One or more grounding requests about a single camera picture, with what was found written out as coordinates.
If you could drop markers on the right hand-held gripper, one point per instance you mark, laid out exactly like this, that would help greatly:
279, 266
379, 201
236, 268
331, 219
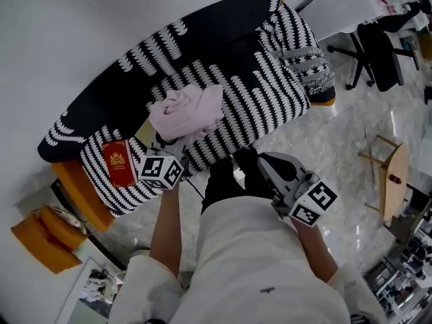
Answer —
314, 204

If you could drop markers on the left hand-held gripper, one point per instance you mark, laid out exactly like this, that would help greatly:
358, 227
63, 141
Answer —
158, 172

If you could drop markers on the pink cloth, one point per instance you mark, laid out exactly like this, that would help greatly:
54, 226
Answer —
189, 113

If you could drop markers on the orange sofa with patterned cover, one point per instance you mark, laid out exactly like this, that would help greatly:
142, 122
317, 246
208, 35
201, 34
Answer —
253, 79

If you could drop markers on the person's right forearm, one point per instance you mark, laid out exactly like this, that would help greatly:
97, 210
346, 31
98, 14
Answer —
314, 251

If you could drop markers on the person's left forearm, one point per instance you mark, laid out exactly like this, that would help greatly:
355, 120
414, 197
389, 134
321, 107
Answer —
167, 231

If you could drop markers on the red book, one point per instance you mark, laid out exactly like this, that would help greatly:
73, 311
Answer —
118, 164

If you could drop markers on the yellow book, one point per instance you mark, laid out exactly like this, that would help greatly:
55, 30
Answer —
143, 132

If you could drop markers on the white patterned cushion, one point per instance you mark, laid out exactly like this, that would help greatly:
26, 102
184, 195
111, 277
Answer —
67, 216

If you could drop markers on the person's white shirt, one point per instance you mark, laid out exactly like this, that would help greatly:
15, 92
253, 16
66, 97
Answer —
243, 265

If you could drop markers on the small orange cushion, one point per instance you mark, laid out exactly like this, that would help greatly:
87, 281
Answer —
64, 233

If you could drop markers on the round wooden stool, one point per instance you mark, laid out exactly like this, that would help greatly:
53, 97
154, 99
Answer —
393, 181

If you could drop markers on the small dark bottle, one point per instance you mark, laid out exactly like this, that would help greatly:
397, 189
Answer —
395, 179

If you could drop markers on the mountain picture poster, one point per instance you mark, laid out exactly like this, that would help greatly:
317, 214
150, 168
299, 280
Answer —
98, 289

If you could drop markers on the large orange cushion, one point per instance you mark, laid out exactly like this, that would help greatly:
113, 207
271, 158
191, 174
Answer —
40, 245

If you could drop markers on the black office chair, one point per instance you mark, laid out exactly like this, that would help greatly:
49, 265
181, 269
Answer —
388, 62

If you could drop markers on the white desk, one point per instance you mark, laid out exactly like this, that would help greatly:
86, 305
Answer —
337, 8

